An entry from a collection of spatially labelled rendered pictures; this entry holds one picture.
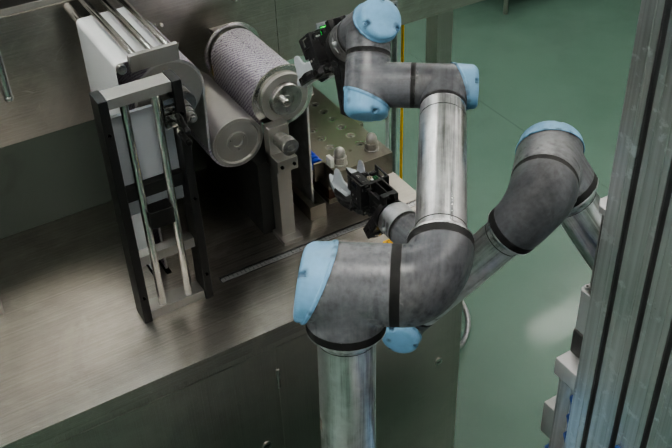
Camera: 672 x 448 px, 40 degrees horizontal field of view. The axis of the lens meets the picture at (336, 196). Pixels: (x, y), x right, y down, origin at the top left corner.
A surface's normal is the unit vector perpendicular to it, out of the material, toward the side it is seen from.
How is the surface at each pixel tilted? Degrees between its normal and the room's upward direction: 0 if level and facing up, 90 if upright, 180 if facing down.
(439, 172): 17
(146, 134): 90
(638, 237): 90
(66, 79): 90
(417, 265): 22
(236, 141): 90
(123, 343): 0
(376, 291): 58
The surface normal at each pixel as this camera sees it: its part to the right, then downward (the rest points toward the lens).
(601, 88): -0.04, -0.80
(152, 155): 0.51, 0.50
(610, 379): -0.86, 0.33
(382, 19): 0.36, -0.14
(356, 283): -0.10, -0.11
